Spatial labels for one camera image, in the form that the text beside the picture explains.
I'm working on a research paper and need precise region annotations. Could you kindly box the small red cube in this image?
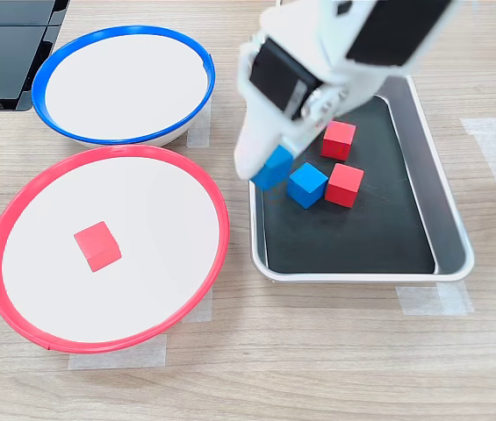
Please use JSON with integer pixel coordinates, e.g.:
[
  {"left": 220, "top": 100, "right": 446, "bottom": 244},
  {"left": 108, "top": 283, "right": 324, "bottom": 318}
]
[
  {"left": 324, "top": 162, "right": 365, "bottom": 208},
  {"left": 320, "top": 120, "right": 357, "bottom": 162},
  {"left": 73, "top": 220, "right": 123, "bottom": 274}
]

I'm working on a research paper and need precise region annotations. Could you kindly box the small blue cube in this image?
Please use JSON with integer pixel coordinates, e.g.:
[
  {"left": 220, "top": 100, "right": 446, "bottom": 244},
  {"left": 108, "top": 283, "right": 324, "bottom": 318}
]
[
  {"left": 254, "top": 146, "right": 295, "bottom": 192},
  {"left": 285, "top": 161, "right": 329, "bottom": 211}
]

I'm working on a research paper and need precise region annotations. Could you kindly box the blue rimmed white plate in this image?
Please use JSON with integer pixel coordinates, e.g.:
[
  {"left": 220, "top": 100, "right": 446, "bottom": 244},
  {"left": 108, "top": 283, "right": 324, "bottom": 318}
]
[{"left": 31, "top": 25, "right": 217, "bottom": 148}]

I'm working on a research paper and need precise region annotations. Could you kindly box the translucent tape strip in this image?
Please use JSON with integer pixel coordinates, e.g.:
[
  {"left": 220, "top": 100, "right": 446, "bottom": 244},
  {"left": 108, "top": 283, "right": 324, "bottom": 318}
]
[
  {"left": 395, "top": 281, "right": 475, "bottom": 316},
  {"left": 68, "top": 333, "right": 169, "bottom": 370},
  {"left": 185, "top": 104, "right": 212, "bottom": 148},
  {"left": 181, "top": 289, "right": 213, "bottom": 325}
]

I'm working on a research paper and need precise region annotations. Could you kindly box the red rimmed white plate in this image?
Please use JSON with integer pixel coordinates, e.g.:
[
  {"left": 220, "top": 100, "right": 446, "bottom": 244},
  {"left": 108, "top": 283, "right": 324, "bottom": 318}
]
[{"left": 0, "top": 144, "right": 231, "bottom": 354}]

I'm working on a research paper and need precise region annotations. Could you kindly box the black tray mat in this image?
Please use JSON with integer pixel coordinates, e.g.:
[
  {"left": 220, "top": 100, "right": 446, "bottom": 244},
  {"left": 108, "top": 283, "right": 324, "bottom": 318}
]
[{"left": 261, "top": 95, "right": 436, "bottom": 275}]

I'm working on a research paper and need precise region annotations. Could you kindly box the steel tray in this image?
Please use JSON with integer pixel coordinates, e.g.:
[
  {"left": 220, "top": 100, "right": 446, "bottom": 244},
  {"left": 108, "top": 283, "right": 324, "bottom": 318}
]
[{"left": 248, "top": 74, "right": 476, "bottom": 282}]

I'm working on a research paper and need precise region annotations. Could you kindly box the wide pale tape sheet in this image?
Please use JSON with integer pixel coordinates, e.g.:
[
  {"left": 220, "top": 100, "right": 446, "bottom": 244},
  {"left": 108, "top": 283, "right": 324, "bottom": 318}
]
[{"left": 460, "top": 116, "right": 496, "bottom": 246}]

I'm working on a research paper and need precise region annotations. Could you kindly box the black glossy flat case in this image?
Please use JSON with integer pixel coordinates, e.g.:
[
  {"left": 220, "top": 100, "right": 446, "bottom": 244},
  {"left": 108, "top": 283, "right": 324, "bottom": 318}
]
[{"left": 0, "top": 0, "right": 71, "bottom": 111}]

